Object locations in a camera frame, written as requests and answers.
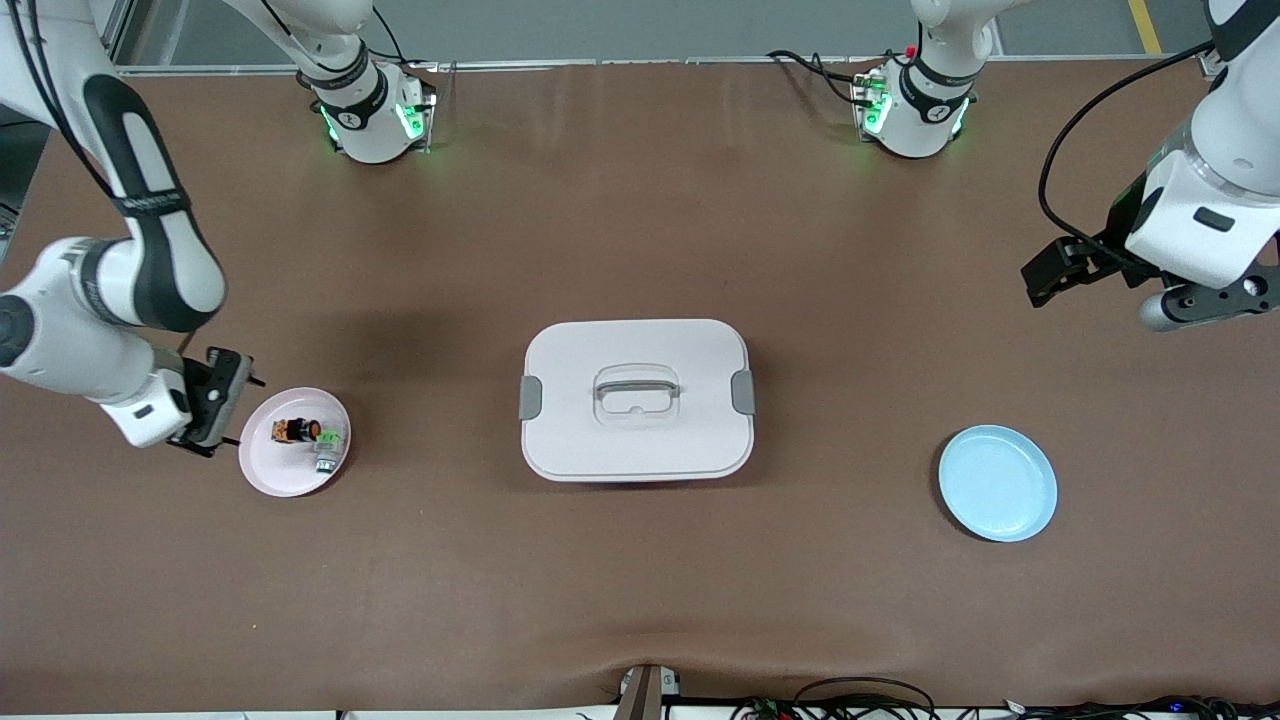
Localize black looped cable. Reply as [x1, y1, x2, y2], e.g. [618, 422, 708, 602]
[793, 677, 938, 720]

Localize black arm base cable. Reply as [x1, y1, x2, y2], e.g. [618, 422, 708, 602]
[766, 49, 883, 107]

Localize short aluminium profile rail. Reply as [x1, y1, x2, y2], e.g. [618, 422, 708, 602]
[615, 664, 663, 720]

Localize long thin aluminium rail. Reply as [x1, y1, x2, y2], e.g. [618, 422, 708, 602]
[115, 55, 1211, 77]

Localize pink round plate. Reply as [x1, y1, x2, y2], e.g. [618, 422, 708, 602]
[238, 387, 352, 499]

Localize light blue round plate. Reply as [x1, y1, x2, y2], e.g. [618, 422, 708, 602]
[938, 425, 1059, 544]

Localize tangled cable bundle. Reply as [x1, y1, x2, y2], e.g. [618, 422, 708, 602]
[730, 695, 1280, 720]

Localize white lidded storage box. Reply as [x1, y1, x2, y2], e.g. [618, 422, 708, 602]
[518, 318, 757, 484]

